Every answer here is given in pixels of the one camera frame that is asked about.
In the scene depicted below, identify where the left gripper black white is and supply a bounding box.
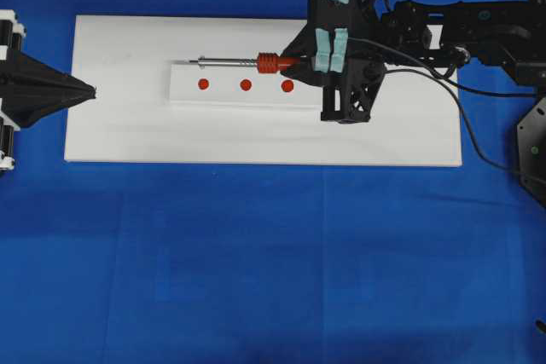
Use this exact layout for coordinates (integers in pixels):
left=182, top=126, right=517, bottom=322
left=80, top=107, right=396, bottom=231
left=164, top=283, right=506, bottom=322
left=0, top=9, right=96, bottom=174

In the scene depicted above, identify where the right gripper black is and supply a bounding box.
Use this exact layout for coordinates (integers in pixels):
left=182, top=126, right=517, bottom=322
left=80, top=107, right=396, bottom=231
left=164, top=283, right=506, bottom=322
left=281, top=0, right=385, bottom=124

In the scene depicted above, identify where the red handled soldering iron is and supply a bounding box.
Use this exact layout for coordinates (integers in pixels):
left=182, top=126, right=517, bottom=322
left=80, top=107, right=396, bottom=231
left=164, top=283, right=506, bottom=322
left=183, top=53, right=300, bottom=74

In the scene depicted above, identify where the black soldering iron cable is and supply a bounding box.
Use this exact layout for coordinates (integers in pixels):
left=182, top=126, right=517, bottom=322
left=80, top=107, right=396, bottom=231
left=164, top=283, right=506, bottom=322
left=347, top=38, right=546, bottom=182

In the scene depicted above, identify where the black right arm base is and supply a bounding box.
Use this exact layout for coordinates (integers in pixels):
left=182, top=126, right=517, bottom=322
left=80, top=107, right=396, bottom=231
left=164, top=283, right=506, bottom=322
left=516, top=97, right=545, bottom=207

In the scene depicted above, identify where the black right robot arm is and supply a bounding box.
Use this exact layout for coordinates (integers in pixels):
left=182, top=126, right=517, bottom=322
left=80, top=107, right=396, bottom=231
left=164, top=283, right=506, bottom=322
left=281, top=0, right=545, bottom=124

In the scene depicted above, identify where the large white base board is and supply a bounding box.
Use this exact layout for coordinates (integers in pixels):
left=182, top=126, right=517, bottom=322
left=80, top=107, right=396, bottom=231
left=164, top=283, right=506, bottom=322
left=64, top=15, right=462, bottom=167

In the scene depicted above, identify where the small white raised plate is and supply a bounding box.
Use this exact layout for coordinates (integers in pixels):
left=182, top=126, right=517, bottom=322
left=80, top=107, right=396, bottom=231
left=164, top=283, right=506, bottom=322
left=169, top=64, right=322, bottom=110

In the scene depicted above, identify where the blue table mat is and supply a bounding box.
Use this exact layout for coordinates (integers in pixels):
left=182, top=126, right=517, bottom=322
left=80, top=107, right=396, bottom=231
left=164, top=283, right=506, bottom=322
left=1, top=0, right=545, bottom=363

